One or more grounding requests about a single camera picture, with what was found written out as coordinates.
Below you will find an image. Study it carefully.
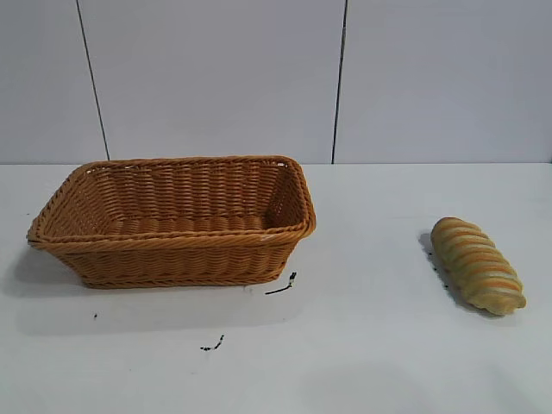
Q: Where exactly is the long striped bread loaf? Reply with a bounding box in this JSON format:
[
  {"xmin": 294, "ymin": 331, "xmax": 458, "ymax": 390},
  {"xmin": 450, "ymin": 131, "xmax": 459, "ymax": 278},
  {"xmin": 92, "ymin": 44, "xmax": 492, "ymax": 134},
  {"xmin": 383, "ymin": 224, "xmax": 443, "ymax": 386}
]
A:
[{"xmin": 430, "ymin": 216, "xmax": 528, "ymax": 317}]

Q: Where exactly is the brown woven wicker basket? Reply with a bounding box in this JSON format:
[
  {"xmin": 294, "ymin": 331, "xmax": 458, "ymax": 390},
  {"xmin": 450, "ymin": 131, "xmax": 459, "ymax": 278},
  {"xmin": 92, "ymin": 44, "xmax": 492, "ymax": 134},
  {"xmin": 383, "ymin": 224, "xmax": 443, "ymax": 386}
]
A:
[{"xmin": 28, "ymin": 154, "xmax": 317, "ymax": 290}]

